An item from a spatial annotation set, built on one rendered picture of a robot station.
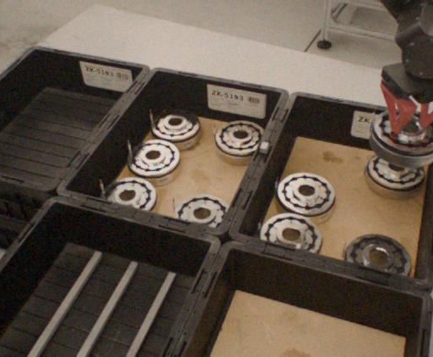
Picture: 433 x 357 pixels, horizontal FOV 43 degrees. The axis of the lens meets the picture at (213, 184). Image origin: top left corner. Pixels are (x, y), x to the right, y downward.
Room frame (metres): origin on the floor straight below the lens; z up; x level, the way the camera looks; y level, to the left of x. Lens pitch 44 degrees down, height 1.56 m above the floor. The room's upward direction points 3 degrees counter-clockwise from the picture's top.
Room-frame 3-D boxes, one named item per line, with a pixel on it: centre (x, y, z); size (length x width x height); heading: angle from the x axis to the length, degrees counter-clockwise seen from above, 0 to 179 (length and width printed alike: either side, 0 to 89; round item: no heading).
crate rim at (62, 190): (0.77, 0.05, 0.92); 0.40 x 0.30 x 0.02; 158
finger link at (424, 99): (0.64, -0.31, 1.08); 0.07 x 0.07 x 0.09; 16
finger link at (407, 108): (0.63, -0.29, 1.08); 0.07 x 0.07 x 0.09; 16
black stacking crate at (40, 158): (0.88, 0.33, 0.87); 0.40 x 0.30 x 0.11; 158
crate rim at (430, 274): (0.66, -0.23, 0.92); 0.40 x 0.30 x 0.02; 158
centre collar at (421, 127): (0.64, -0.30, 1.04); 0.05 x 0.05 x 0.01
